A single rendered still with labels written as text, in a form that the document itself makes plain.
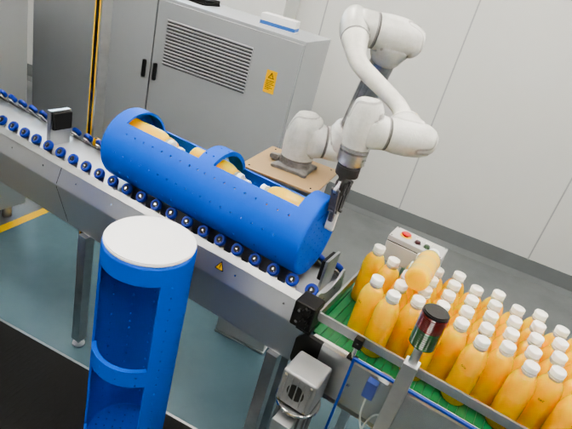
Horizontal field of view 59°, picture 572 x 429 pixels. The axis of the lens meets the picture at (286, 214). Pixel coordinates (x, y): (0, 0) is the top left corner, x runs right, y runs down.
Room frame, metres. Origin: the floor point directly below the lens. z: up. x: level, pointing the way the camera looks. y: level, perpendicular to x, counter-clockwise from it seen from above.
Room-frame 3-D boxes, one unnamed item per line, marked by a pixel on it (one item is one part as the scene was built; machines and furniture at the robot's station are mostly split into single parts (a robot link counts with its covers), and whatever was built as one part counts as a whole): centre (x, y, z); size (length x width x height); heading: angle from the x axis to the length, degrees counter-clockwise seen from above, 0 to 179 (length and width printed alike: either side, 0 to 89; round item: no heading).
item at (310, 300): (1.26, -0.14, 0.95); 0.10 x 0.07 x 0.10; 157
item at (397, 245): (1.64, -0.49, 1.05); 0.20 x 0.10 x 0.10; 67
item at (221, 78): (3.75, 1.13, 0.72); 2.15 x 0.54 x 1.45; 74
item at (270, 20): (3.51, 0.38, 1.48); 0.24 x 0.12 x 0.08; 82
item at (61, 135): (1.99, 1.04, 1.00); 0.10 x 0.04 x 0.15; 157
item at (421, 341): (0.98, -0.39, 1.18); 0.06 x 0.06 x 0.05
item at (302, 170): (2.27, 0.04, 1.04); 0.22 x 0.18 x 0.06; 74
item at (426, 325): (0.98, -0.39, 1.23); 0.06 x 0.06 x 0.04
